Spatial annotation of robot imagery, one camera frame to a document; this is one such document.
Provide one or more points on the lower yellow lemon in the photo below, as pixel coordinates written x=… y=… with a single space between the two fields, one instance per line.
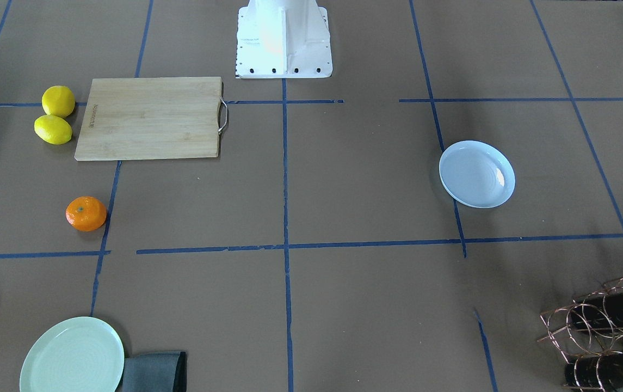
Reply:
x=53 y=129

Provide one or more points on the yellow lemon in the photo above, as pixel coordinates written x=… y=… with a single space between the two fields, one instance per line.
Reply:
x=53 y=129
x=58 y=101

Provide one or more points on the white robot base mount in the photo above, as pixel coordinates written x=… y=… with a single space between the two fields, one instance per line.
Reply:
x=283 y=39

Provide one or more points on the dark grey folded cloth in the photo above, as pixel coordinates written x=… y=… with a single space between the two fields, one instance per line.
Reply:
x=156 y=371

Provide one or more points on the light green plate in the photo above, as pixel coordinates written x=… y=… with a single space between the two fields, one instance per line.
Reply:
x=78 y=354

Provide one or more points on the orange mandarin fruit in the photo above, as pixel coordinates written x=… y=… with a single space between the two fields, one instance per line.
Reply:
x=86 y=213

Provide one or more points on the wooden cutting board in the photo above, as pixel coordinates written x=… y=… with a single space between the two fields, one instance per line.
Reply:
x=161 y=118

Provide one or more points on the light blue plate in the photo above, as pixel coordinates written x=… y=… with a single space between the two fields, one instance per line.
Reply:
x=477 y=174

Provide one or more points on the copper wire basket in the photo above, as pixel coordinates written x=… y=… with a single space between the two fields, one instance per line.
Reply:
x=588 y=334

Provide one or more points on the upper yellow lemon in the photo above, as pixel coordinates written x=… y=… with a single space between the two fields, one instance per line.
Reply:
x=58 y=101

